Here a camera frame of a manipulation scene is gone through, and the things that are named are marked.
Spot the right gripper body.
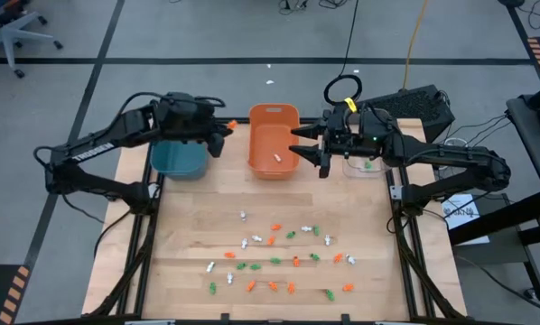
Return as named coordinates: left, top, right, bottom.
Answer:
left=318, top=106, right=396, bottom=180

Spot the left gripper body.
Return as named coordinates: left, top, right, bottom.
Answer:
left=159, top=91, right=228, bottom=159

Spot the orange plastic bin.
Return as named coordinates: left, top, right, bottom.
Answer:
left=247, top=102, right=302, bottom=181

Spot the clear plastic bin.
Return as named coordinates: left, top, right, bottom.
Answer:
left=341, top=155, right=391, bottom=180

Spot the teal plastic bin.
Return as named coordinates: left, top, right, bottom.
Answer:
left=151, top=135, right=209, bottom=181

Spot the black mesh computer case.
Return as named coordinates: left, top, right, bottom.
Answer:
left=355, top=84, right=457, bottom=144

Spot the white printed paper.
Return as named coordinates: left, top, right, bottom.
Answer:
left=440, top=192, right=491, bottom=247

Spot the black side stand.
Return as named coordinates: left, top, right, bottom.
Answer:
left=447, top=190, right=540, bottom=302

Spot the black desk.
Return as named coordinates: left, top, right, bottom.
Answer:
left=506, top=79, right=540, bottom=213

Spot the grey office chair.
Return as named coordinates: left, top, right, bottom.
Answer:
left=0, top=0, right=64, bottom=79

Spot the black table frame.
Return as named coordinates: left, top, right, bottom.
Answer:
left=88, top=116, right=468, bottom=325

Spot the black coiled cable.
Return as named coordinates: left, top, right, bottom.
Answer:
left=322, top=0, right=364, bottom=107

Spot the yellow cable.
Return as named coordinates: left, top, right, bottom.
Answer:
left=401, top=0, right=430, bottom=90

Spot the black cable bundle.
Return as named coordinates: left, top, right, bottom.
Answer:
left=277, top=0, right=340, bottom=11

